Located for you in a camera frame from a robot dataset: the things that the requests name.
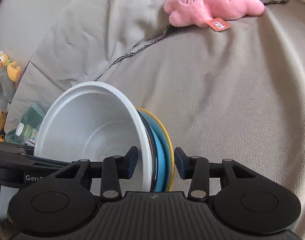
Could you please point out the grey plush toy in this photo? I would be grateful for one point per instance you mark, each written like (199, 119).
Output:
(5, 90)

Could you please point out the white printed bowl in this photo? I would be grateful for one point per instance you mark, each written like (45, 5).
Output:
(87, 125)

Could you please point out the white-capped supplement bottle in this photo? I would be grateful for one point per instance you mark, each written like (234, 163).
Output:
(26, 133)

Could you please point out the blue bowl with black rim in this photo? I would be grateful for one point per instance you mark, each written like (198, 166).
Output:
(158, 155)

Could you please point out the pink plush toy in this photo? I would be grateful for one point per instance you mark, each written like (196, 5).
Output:
(212, 2)

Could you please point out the green towel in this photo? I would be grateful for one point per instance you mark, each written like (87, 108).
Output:
(33, 116)

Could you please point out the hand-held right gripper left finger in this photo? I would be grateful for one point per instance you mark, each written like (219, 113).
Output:
(132, 163)

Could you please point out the yellow-rimmed white bowl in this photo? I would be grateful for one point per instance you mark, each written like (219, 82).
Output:
(169, 150)

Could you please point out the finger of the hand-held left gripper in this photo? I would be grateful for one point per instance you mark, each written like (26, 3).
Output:
(12, 148)
(25, 160)

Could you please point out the beige sofa cover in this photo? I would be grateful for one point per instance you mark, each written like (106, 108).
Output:
(230, 92)

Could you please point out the yellow duck plush toy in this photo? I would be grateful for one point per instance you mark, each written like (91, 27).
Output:
(11, 68)

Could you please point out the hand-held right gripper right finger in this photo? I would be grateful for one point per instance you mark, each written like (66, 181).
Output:
(180, 162)

